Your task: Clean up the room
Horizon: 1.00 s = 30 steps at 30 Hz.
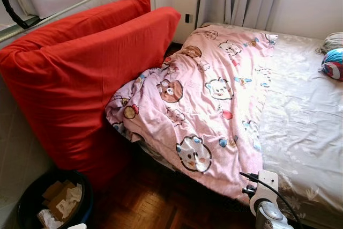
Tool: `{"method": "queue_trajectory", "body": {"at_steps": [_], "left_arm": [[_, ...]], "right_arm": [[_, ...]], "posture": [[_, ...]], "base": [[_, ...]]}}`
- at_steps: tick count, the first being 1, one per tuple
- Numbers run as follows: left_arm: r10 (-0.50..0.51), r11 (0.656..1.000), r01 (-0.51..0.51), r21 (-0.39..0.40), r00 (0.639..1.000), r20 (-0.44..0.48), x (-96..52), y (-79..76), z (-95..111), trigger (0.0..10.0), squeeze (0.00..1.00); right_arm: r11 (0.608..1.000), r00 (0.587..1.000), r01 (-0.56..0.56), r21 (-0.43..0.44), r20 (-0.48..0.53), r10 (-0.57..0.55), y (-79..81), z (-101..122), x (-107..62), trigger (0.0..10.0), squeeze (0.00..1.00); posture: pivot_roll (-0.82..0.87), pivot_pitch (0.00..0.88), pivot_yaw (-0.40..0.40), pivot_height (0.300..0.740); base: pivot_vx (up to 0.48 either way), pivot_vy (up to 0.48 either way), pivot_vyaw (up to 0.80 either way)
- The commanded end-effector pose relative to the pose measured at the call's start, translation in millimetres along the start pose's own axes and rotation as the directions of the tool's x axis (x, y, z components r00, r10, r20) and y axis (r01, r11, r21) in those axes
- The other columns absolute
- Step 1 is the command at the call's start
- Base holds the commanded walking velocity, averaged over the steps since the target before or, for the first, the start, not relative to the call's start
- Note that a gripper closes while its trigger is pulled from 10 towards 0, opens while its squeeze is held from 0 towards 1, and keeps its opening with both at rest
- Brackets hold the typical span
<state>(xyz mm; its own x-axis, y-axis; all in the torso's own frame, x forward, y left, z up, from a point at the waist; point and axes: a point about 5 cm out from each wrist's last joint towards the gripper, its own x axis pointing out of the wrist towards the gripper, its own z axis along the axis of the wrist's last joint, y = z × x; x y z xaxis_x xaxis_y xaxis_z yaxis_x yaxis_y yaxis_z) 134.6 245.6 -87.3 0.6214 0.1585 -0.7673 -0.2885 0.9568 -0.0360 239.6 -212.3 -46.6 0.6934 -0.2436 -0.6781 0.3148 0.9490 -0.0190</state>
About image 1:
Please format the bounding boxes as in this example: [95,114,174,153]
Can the pink cartoon blanket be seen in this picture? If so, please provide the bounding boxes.
[105,24,278,203]

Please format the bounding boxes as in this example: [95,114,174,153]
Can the red white blue striped bolster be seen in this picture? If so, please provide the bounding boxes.
[320,48,343,81]

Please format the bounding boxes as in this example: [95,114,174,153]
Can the brown cardboard scraps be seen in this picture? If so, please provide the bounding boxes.
[42,180,81,221]

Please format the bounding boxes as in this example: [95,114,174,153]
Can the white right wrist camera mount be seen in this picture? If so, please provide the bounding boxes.
[249,169,279,216]

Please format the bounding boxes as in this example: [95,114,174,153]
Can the grey beige plump pillow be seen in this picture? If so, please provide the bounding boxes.
[322,32,343,54]

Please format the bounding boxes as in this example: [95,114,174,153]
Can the small white box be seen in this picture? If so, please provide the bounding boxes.
[36,208,64,229]

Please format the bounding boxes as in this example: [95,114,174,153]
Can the black strap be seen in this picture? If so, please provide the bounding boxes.
[0,0,30,29]

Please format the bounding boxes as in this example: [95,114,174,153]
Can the crumpled white tissue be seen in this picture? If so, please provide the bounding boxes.
[59,185,84,216]

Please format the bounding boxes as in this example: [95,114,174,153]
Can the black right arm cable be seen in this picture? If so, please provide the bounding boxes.
[240,172,295,229]

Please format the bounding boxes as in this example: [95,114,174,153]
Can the bed with beige floral sheet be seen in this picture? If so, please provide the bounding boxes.
[201,23,343,229]

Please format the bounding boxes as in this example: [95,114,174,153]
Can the black round waste bin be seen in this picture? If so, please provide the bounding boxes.
[16,169,94,229]

